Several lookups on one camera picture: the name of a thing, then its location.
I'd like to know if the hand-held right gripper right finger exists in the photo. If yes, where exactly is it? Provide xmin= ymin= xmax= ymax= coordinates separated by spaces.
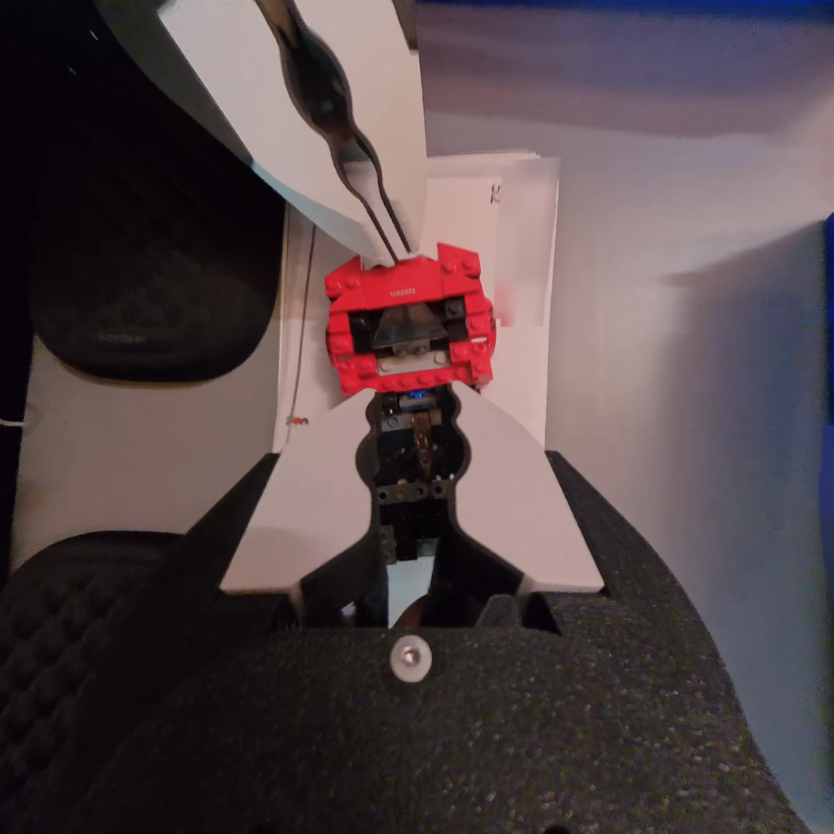
xmin=425 ymin=386 xmax=607 ymax=629

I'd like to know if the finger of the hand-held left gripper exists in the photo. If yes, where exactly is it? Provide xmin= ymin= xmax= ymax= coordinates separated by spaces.
xmin=158 ymin=0 xmax=398 ymax=269
xmin=292 ymin=0 xmax=430 ymax=256

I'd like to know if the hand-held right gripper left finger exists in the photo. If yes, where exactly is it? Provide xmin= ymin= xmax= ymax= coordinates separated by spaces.
xmin=219 ymin=390 xmax=392 ymax=629

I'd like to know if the red lego car body section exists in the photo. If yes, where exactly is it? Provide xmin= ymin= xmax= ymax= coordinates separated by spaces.
xmin=324 ymin=242 xmax=499 ymax=397

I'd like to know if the white instruction booklet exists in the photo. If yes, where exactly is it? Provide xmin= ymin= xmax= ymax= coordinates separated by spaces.
xmin=277 ymin=151 xmax=561 ymax=457

